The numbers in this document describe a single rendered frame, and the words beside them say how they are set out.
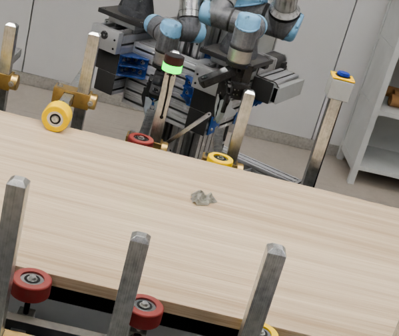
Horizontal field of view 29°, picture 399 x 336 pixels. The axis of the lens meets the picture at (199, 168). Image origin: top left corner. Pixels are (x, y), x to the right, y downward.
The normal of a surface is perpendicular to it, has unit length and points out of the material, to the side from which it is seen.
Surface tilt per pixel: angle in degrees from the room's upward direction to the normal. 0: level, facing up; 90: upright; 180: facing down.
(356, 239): 0
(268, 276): 90
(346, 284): 0
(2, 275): 90
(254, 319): 90
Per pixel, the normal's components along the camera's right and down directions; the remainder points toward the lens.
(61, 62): 0.00, 0.39
